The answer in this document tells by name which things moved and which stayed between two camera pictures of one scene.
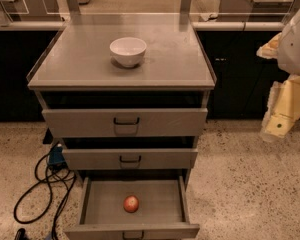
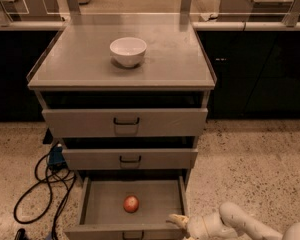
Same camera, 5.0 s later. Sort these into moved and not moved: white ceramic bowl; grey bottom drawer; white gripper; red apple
Moved: white gripper
Not moved: red apple; white ceramic bowl; grey bottom drawer
